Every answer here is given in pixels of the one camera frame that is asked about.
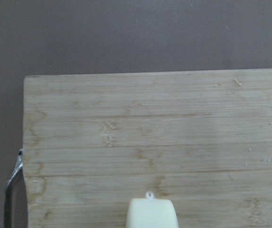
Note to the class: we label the bamboo cutting board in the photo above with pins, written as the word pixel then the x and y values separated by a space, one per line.
pixel 202 139

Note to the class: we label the metal cutting board handle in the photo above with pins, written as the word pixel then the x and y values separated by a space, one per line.
pixel 8 211

